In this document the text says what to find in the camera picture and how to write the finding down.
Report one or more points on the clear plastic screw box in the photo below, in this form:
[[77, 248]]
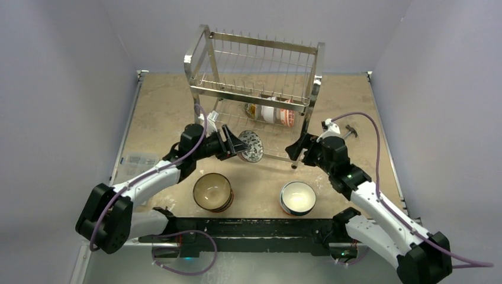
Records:
[[133, 164]]

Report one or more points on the orange patterned bowl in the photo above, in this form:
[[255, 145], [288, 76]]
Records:
[[287, 117]]

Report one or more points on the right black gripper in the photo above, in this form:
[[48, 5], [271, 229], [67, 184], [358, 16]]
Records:
[[306, 147]]

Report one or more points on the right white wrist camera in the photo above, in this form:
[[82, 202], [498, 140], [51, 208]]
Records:
[[330, 129]]

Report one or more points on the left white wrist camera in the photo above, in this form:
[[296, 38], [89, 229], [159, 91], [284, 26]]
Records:
[[210, 118]]

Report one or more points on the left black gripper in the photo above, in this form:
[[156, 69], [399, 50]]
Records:
[[234, 145]]

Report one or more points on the small black hammer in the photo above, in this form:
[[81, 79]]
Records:
[[350, 131]]

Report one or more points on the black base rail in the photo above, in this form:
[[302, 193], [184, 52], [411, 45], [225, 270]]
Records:
[[315, 236]]

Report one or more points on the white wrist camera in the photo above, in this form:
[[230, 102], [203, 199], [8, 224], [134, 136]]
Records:
[[330, 129], [210, 118]]

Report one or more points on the white blue-rimmed bowl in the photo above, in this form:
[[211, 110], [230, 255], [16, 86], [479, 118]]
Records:
[[297, 198]]

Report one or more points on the brown glazed bowl stack top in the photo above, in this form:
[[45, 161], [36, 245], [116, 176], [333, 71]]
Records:
[[212, 192]]

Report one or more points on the steel two-tier dish rack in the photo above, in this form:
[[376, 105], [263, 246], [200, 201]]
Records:
[[235, 69]]

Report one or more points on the black leaf patterned bowl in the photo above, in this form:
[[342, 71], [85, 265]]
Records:
[[254, 153]]

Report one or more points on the white cream bowl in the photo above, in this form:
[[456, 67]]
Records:
[[252, 111]]

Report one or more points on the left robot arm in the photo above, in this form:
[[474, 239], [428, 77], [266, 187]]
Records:
[[106, 218]]

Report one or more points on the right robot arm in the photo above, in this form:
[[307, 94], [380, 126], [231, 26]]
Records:
[[417, 255]]

